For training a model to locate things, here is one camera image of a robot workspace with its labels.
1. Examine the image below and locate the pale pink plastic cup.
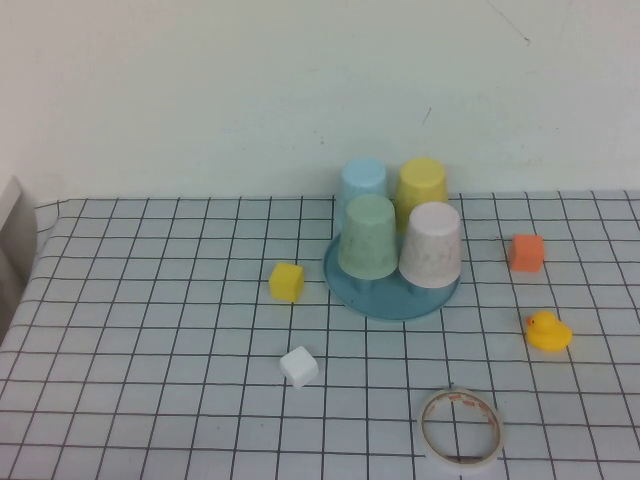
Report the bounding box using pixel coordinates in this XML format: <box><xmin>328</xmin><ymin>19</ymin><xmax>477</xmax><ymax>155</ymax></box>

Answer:
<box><xmin>397</xmin><ymin>200</ymin><xmax>464</xmax><ymax>291</ymax></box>

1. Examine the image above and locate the pale green plastic cup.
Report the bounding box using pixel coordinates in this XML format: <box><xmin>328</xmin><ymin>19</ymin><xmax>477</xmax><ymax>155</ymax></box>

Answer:
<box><xmin>337</xmin><ymin>194</ymin><xmax>401</xmax><ymax>282</ymax></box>

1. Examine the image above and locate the light blue plastic cup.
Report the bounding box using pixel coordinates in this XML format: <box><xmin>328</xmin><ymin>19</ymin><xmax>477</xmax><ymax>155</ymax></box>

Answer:
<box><xmin>339</xmin><ymin>156</ymin><xmax>390</xmax><ymax>236</ymax></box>

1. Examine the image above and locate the blue cup stand with pegs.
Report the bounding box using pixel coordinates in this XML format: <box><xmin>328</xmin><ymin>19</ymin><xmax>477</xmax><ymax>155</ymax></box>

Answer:
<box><xmin>322</xmin><ymin>231</ymin><xmax>461</xmax><ymax>322</ymax></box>

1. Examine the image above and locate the yellow plastic cup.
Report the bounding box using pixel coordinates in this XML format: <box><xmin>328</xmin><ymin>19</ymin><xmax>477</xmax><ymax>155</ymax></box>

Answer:
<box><xmin>393</xmin><ymin>157</ymin><xmax>450</xmax><ymax>235</ymax></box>

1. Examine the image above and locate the yellow foam cube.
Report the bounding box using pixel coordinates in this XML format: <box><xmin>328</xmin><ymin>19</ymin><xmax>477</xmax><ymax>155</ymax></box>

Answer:
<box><xmin>268</xmin><ymin>262</ymin><xmax>306</xmax><ymax>304</ymax></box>

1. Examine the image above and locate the white foam cube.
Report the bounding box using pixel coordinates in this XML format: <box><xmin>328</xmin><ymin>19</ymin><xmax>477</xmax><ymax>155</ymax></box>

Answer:
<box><xmin>278</xmin><ymin>344</ymin><xmax>320</xmax><ymax>390</ymax></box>

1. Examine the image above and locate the orange foam cube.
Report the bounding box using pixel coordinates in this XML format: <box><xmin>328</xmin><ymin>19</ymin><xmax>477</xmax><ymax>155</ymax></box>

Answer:
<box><xmin>508</xmin><ymin>233</ymin><xmax>546</xmax><ymax>274</ymax></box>

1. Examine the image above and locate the yellow rubber duck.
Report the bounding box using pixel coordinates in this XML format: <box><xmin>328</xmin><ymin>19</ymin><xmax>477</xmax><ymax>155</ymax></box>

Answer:
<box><xmin>525</xmin><ymin>309</ymin><xmax>575</xmax><ymax>353</ymax></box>

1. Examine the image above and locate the white tape roll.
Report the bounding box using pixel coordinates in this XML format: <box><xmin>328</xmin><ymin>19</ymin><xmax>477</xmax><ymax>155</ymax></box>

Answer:
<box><xmin>416</xmin><ymin>385</ymin><xmax>505</xmax><ymax>476</ymax></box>

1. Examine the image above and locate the white panel edge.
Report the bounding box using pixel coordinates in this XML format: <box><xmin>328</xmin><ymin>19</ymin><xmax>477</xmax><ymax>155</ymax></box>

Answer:
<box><xmin>0</xmin><ymin>174</ymin><xmax>37</xmax><ymax>281</ymax></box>

